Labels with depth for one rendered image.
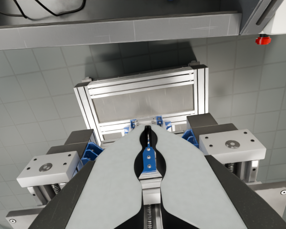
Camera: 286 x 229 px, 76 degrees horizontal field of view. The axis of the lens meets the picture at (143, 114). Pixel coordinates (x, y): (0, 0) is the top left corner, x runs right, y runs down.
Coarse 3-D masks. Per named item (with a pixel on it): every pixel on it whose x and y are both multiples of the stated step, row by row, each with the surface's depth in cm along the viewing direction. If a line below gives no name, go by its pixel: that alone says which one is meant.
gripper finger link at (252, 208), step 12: (204, 156) 9; (216, 168) 9; (228, 180) 8; (240, 180) 8; (228, 192) 7; (240, 192) 7; (252, 192) 7; (240, 204) 7; (252, 204) 7; (264, 204) 7; (240, 216) 6; (252, 216) 6; (264, 216) 6; (276, 216) 6; (252, 228) 6; (264, 228) 6; (276, 228) 6
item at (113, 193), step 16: (144, 128) 12; (112, 144) 11; (128, 144) 11; (144, 144) 12; (96, 160) 10; (112, 160) 9; (128, 160) 9; (96, 176) 9; (112, 176) 8; (128, 176) 8; (96, 192) 8; (112, 192) 8; (128, 192) 8; (80, 208) 7; (96, 208) 7; (112, 208) 7; (128, 208) 7; (80, 224) 7; (96, 224) 6; (112, 224) 6; (128, 224) 7
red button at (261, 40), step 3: (261, 36) 50; (264, 36) 49; (267, 36) 49; (258, 39) 50; (261, 39) 49; (264, 39) 49; (267, 39) 49; (270, 39) 49; (255, 42) 51; (258, 42) 50; (261, 42) 49; (264, 42) 49; (267, 42) 49; (270, 42) 50
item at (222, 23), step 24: (24, 24) 35; (48, 24) 35; (72, 24) 35; (96, 24) 35; (120, 24) 35; (144, 24) 35; (168, 24) 35; (192, 24) 35; (216, 24) 35; (240, 24) 35; (0, 48) 37; (24, 48) 37
